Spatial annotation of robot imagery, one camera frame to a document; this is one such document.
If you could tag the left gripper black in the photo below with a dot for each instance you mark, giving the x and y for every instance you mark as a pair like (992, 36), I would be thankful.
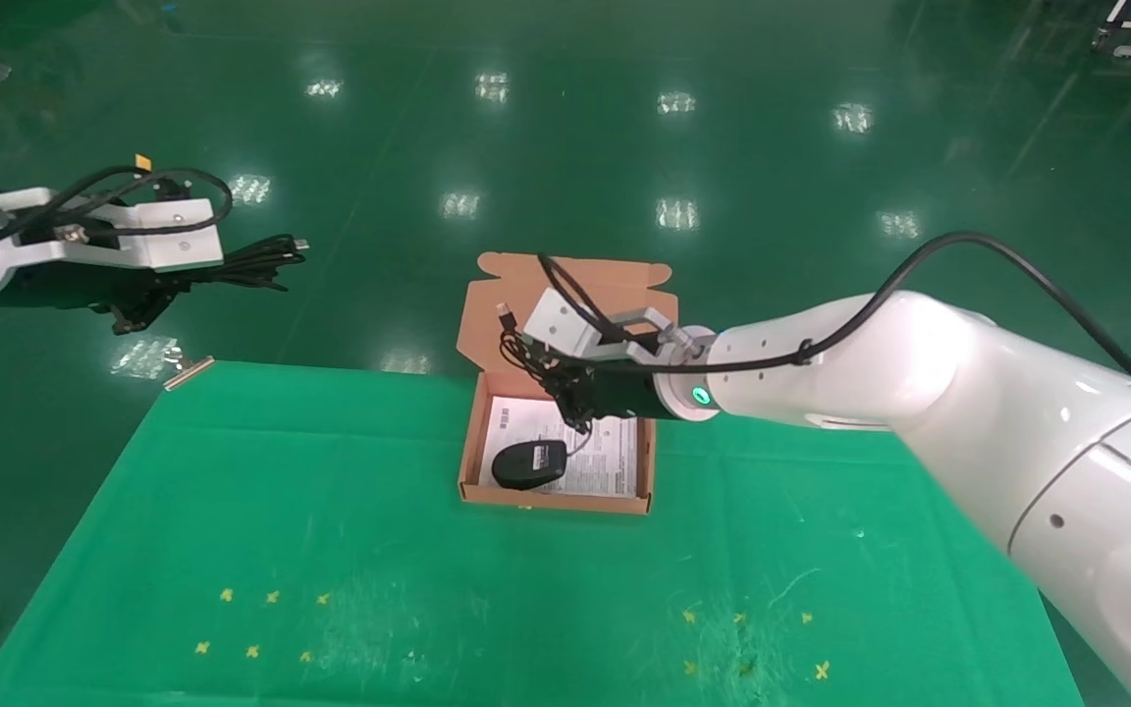
(94, 287)

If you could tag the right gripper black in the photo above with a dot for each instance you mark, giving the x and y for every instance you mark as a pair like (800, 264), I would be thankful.
(615, 395)

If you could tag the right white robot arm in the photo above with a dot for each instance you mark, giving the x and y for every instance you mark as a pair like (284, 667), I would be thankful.
(968, 393)

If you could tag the open brown cardboard box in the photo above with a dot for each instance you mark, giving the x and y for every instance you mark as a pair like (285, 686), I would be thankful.
(497, 295)

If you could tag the copper binder clip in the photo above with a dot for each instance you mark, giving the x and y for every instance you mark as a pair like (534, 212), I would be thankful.
(190, 372)

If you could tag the white printed instruction sheet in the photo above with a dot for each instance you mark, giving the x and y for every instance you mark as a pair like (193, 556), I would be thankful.
(615, 466)

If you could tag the green table cloth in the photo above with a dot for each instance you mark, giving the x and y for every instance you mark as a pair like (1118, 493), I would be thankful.
(526, 589)

